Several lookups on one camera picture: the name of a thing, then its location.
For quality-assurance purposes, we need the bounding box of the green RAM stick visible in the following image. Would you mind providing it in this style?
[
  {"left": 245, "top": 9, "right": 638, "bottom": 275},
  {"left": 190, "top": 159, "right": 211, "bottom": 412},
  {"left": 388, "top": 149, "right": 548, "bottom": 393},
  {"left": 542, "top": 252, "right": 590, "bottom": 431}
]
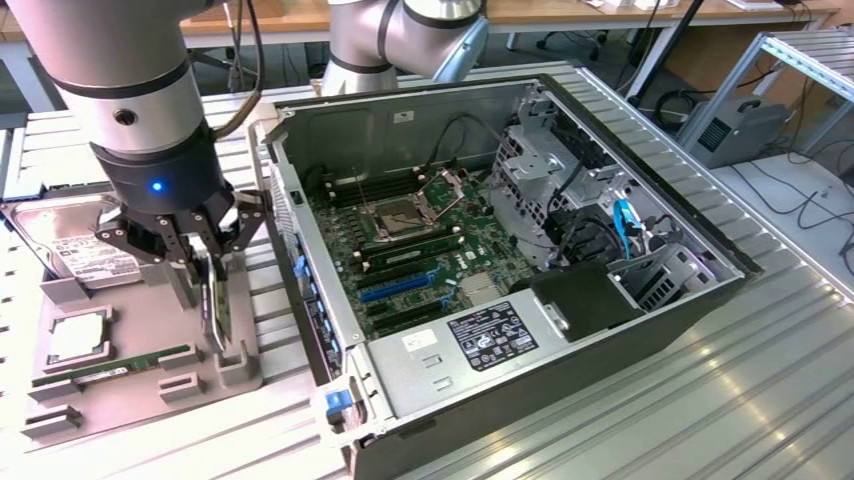
[
  {"left": 364, "top": 235, "right": 464, "bottom": 269},
  {"left": 31, "top": 345, "right": 193, "bottom": 389}
]

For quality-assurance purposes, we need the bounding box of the open dark PC case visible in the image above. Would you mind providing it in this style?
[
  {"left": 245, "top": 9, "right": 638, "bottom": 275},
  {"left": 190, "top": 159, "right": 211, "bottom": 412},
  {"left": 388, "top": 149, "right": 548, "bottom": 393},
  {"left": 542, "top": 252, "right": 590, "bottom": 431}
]
[{"left": 243, "top": 73, "right": 767, "bottom": 480}]

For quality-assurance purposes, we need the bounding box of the grey power supply unit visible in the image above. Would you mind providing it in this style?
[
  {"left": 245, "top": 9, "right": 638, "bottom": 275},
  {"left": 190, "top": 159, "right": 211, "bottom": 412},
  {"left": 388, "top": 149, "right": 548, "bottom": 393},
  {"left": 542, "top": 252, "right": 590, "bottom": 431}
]
[{"left": 360, "top": 287, "right": 580, "bottom": 424}]

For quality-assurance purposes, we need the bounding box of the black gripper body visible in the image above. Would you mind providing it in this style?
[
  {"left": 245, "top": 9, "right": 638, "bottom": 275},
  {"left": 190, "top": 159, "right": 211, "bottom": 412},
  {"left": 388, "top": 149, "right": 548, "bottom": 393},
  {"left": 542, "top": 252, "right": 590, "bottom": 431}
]
[{"left": 93, "top": 124, "right": 238, "bottom": 222}]

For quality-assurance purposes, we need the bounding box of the black slanted pole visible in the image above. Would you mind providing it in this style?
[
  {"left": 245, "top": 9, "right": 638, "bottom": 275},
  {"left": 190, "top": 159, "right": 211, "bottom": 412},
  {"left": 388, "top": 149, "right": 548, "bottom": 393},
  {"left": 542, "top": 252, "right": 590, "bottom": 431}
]
[{"left": 624, "top": 0, "right": 708, "bottom": 101}]

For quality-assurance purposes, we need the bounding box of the graphics card with black fan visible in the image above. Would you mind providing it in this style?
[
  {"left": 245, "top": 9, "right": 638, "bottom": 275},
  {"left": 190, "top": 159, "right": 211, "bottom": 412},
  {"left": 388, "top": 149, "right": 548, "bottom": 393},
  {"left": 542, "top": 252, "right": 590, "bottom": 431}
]
[{"left": 197, "top": 239, "right": 237, "bottom": 357}]

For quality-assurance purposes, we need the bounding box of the metal socket cover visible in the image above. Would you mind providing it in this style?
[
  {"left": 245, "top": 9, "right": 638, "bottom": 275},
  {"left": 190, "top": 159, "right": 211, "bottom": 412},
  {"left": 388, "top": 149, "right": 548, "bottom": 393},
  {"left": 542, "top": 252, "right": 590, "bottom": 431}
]
[{"left": 417, "top": 168, "right": 470, "bottom": 225}]

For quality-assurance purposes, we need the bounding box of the black plastic shroud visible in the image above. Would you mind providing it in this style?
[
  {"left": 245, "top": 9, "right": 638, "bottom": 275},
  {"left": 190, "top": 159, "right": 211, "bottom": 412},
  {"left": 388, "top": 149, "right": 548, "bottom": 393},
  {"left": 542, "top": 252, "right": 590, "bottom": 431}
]
[{"left": 510, "top": 262, "right": 648, "bottom": 344}]

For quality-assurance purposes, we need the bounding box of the aluminium frame table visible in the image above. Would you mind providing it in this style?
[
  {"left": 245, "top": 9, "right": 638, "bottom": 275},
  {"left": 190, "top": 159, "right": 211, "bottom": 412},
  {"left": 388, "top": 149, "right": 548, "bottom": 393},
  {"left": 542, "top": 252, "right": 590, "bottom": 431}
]
[{"left": 673, "top": 29, "right": 854, "bottom": 161}]

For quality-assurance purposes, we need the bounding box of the grey parts rack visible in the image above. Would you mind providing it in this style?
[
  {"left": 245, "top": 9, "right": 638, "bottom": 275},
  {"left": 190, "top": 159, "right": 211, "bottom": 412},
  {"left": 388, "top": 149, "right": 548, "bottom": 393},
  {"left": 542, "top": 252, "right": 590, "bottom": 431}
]
[{"left": 18, "top": 239, "right": 267, "bottom": 455}]

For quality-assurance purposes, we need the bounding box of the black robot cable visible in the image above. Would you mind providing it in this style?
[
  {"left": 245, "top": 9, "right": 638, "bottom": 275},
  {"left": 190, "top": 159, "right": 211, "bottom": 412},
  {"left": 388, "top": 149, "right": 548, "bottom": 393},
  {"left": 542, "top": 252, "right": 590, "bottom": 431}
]
[{"left": 213, "top": 0, "right": 263, "bottom": 139}]

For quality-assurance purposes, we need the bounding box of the silver hard disk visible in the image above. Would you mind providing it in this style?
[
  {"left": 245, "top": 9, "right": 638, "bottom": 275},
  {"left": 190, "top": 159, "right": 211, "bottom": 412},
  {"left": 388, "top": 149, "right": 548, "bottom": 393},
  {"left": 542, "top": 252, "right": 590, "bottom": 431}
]
[{"left": 0, "top": 197, "right": 161, "bottom": 292}]

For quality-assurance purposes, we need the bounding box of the silver CPU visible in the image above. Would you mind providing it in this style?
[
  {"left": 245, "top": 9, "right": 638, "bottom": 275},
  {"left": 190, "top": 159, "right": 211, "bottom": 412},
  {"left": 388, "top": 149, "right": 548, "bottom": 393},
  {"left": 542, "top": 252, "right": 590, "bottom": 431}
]
[{"left": 47, "top": 315, "right": 110, "bottom": 364}]

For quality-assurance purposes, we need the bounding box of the black office chair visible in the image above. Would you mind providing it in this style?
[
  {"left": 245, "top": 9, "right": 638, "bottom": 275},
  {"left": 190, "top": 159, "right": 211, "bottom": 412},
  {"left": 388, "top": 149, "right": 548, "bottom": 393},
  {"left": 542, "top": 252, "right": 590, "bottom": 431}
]
[{"left": 533, "top": 29, "right": 610, "bottom": 62}]

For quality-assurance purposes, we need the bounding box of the blue disk carrier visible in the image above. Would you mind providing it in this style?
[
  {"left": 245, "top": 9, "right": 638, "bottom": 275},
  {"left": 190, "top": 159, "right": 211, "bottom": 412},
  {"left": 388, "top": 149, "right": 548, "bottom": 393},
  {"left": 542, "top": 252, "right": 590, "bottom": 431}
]
[{"left": 0, "top": 183, "right": 55, "bottom": 281}]

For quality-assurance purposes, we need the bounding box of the silver chipset heatsink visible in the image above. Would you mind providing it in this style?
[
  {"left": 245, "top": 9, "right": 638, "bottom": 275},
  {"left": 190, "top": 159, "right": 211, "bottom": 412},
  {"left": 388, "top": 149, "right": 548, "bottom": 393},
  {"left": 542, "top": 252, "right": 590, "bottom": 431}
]
[{"left": 460, "top": 274, "right": 508, "bottom": 307}]

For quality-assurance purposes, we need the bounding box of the grey metal drive cage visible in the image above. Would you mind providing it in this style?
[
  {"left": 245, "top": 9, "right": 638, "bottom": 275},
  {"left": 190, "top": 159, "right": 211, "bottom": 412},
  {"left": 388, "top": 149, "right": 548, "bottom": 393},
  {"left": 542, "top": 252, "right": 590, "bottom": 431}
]
[{"left": 490, "top": 84, "right": 636, "bottom": 269}]

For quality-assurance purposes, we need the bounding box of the blue SATA wire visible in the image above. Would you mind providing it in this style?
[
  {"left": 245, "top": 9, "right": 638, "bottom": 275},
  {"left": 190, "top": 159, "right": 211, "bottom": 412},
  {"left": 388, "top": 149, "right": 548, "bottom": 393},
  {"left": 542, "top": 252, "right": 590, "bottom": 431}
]
[{"left": 610, "top": 197, "right": 648, "bottom": 262}]

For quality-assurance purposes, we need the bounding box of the grey unit with handle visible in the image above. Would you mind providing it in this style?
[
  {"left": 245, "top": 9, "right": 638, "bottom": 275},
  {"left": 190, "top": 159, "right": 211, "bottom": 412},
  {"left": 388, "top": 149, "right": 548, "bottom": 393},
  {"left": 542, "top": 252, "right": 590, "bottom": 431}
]
[{"left": 677, "top": 97, "right": 795, "bottom": 170}]

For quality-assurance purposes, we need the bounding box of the black looped wire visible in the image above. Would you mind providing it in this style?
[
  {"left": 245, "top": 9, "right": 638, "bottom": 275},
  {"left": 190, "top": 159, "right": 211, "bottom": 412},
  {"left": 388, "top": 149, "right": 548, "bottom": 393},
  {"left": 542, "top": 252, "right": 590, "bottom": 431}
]
[{"left": 425, "top": 113, "right": 508, "bottom": 167}]

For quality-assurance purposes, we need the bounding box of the blue expansion slot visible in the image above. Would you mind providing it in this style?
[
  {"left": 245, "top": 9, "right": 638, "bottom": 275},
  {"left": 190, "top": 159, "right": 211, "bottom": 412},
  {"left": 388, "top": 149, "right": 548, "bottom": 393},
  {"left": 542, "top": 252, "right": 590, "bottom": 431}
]
[{"left": 360, "top": 278, "right": 434, "bottom": 302}]

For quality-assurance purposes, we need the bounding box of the CPU socket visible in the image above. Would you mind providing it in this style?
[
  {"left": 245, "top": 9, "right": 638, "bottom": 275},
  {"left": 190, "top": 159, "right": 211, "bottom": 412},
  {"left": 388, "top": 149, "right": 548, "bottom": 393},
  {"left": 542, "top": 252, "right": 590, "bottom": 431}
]
[{"left": 370, "top": 197, "right": 437, "bottom": 242}]

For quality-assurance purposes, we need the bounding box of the wooden desk with white legs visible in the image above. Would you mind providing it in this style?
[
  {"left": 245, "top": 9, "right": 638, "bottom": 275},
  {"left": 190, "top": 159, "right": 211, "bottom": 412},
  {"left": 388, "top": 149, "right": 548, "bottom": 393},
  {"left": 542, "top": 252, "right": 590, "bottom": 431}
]
[
  {"left": 490, "top": 0, "right": 843, "bottom": 101},
  {"left": 0, "top": 0, "right": 336, "bottom": 114}
]

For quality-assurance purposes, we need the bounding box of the long black expansion slot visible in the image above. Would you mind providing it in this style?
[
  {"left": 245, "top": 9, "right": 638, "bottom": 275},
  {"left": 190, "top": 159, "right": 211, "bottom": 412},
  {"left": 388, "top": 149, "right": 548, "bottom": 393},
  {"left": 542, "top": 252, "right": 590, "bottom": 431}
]
[
  {"left": 356, "top": 263, "right": 433, "bottom": 292},
  {"left": 370, "top": 309, "right": 444, "bottom": 337},
  {"left": 365, "top": 298, "right": 440, "bottom": 324}
]

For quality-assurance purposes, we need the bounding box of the black wire bundle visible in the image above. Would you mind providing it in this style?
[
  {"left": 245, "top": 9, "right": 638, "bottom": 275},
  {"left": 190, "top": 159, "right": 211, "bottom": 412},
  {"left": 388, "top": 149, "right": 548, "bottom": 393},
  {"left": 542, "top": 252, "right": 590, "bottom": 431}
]
[{"left": 544, "top": 207, "right": 620, "bottom": 269}]

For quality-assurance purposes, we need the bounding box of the grey perforated disk bay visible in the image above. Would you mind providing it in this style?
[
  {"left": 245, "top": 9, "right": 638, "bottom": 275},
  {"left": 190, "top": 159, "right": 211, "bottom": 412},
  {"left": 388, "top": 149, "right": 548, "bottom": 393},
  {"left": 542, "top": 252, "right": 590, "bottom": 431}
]
[{"left": 610, "top": 243, "right": 729, "bottom": 312}]

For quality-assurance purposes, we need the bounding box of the green motherboard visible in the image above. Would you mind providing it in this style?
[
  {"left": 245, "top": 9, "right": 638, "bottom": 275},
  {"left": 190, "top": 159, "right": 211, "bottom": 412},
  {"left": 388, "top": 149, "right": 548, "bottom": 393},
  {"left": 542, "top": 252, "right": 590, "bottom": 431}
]
[{"left": 308, "top": 164, "right": 540, "bottom": 341}]

